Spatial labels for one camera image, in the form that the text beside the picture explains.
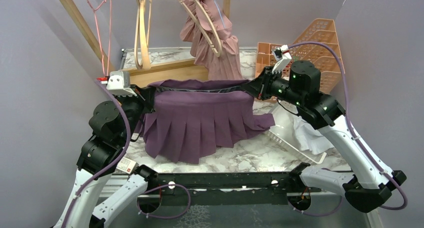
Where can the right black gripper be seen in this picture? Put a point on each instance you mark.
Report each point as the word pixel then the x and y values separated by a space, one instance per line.
pixel 259 86

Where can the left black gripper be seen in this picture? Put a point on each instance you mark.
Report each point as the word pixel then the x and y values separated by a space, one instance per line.
pixel 145 96

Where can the wooden hanger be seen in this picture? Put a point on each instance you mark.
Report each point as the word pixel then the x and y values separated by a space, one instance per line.
pixel 142 31
pixel 215 46

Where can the purple garment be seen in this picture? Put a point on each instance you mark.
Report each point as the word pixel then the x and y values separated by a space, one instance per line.
pixel 192 118

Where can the white garment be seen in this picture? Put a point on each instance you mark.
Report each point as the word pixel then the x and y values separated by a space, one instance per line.
pixel 308 138

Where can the pink pleated skirt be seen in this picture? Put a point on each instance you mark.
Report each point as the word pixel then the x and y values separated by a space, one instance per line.
pixel 225 67

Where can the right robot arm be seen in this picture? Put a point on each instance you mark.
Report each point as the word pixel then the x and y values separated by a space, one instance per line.
pixel 370 183

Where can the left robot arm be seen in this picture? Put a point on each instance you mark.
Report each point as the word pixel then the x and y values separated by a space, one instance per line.
pixel 113 124

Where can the white laundry basket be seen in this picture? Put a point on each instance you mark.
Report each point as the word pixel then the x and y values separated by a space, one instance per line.
pixel 283 134

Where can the wooden clothes rack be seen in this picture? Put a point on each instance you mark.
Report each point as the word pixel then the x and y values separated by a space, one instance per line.
pixel 180 70

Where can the small white box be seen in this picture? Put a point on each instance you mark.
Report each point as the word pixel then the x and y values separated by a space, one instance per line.
pixel 126 165

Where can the orange plastic file organizer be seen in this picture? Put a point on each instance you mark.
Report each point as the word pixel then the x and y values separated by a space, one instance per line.
pixel 320 30

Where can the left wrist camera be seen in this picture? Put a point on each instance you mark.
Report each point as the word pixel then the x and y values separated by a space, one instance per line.
pixel 118 84

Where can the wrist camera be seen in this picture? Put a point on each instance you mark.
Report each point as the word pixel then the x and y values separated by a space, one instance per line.
pixel 118 84
pixel 283 58

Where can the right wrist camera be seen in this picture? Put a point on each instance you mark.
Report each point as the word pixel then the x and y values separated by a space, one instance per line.
pixel 283 58

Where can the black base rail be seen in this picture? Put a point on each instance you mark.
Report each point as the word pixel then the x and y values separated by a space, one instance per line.
pixel 216 189

